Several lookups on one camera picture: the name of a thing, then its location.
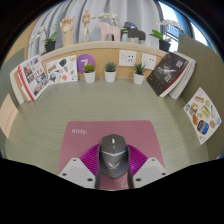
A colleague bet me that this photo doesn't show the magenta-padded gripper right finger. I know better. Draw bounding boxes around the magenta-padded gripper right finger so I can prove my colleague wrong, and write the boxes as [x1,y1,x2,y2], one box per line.
[126,143,168,189]

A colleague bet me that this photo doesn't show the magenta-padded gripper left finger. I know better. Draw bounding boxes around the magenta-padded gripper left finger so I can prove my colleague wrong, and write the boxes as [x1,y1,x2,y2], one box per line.
[58,143,101,190]

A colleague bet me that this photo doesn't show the dark grey computer mouse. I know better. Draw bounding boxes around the dark grey computer mouse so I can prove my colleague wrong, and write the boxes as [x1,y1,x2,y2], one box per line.
[97,133,130,180]

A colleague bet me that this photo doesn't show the pink mouse pad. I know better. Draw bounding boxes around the pink mouse pad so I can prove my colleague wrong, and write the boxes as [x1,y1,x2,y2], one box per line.
[57,120,165,191]

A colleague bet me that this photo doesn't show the colourful sticker sheet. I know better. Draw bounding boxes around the colourful sticker sheet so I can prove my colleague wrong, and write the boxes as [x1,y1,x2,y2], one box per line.
[183,87,222,146]

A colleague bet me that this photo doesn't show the beige wooden card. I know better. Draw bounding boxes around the beige wooden card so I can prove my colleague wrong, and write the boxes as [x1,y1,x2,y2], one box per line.
[0,93,19,139]

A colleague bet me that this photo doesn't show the small succulent in white pot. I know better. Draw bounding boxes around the small succulent in white pot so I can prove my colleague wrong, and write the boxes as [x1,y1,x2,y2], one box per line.
[103,61,118,83]
[133,62,147,86]
[82,63,96,84]

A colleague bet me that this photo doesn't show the white books beside dark book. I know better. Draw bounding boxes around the white books beside dark book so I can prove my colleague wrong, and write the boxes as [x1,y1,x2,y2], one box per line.
[168,51,198,100]

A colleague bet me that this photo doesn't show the dark cover book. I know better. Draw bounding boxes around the dark cover book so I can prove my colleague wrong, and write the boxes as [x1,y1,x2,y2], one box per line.
[146,51,190,98]

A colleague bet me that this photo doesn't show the white illustrated card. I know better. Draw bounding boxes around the white illustrated card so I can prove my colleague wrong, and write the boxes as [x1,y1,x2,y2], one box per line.
[45,54,79,85]

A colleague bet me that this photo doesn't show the magazine with red spine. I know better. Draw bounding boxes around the magazine with red spine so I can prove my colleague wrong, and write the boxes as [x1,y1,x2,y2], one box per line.
[17,54,50,102]

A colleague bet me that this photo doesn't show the white books stack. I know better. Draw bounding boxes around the white books stack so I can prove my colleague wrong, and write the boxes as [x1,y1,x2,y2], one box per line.
[9,64,28,105]

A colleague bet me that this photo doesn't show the round purple sign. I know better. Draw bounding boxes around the round purple sign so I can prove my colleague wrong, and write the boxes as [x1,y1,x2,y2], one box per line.
[76,53,97,75]

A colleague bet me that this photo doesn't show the light wooden ledge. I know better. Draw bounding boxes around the light wooden ledge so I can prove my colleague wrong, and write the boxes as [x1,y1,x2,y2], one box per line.
[39,40,171,81]

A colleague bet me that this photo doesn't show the black horse figurine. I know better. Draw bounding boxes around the black horse figurine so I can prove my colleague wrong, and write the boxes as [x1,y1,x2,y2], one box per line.
[122,21,147,45]

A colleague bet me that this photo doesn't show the wooden hand model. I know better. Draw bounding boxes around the wooden hand model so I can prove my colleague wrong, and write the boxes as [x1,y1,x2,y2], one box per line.
[59,16,76,47]

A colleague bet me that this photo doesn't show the pink horse figurine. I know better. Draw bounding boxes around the pink horse figurine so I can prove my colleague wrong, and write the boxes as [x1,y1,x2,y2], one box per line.
[96,21,121,42]

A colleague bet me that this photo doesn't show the wooden mannequin figure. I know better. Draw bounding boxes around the wooden mannequin figure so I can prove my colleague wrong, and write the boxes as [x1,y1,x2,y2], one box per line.
[81,9,97,43]

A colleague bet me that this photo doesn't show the grey curtain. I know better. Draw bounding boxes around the grey curtain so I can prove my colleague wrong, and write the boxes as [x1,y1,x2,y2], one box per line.
[28,0,164,59]

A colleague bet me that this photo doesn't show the white wall socket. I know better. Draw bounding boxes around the white wall socket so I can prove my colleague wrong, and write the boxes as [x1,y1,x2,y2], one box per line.
[118,49,137,67]

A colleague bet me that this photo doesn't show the window with dark frame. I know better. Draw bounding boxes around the window with dark frame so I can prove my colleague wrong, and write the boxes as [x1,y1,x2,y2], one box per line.
[156,0,214,51]

